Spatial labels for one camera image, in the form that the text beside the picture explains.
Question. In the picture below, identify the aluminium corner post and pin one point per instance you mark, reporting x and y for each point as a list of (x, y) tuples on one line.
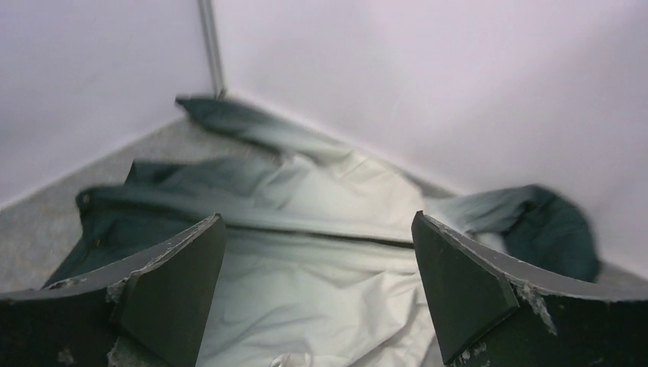
[(210, 35)]

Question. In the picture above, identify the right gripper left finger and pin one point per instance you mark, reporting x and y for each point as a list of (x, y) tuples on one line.
[(148, 309)]

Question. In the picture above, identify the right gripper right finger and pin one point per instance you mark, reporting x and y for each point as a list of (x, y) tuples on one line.
[(490, 309)]

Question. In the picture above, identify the grey gradient hooded jacket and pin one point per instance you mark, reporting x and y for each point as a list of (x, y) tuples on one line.
[(318, 267)]

